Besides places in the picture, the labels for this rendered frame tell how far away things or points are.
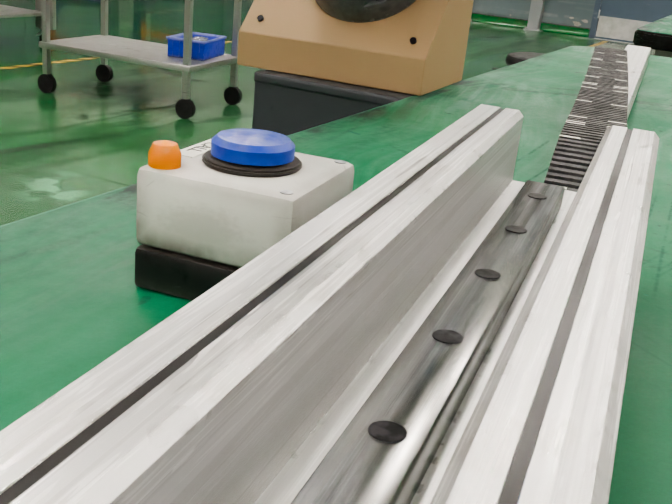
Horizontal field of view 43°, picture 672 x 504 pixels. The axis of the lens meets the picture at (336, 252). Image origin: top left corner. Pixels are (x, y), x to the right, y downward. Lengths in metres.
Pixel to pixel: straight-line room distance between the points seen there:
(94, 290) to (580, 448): 0.29
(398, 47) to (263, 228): 0.67
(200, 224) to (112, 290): 0.06
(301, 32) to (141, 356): 0.91
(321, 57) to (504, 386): 0.89
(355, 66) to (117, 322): 0.70
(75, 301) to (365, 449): 0.23
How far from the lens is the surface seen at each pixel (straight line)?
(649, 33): 2.51
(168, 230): 0.40
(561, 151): 0.68
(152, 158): 0.40
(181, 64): 4.39
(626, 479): 0.33
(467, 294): 0.30
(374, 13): 1.05
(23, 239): 0.49
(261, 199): 0.38
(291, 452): 0.22
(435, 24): 1.04
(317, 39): 1.06
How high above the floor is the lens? 0.95
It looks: 20 degrees down
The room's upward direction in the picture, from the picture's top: 6 degrees clockwise
